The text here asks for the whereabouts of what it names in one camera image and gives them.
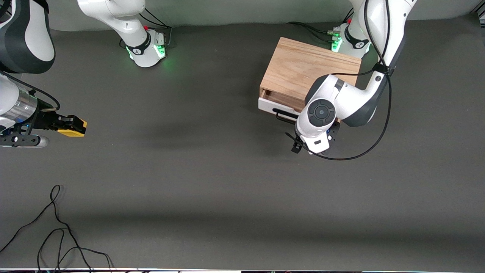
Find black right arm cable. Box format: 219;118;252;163
0;70;61;111

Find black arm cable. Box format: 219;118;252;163
0;70;61;111
285;0;393;161

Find black metal drawer handle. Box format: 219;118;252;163
272;109;300;122

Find black left base cables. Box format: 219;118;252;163
288;8;355;43

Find dark grey table mat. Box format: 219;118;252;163
0;15;485;271

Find white-fronted wooden drawer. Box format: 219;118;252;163
258;89;307;124

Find yellow wooden block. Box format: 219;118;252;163
57;118;88;138

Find black right base cables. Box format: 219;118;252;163
119;7;173;49

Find light wooden drawer cabinet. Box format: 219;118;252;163
260;37;361;124

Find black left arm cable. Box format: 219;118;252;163
285;0;393;161

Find black base cables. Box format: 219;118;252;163
288;8;355;43
119;7;173;49

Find loose thin black cable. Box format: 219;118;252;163
0;185;114;273

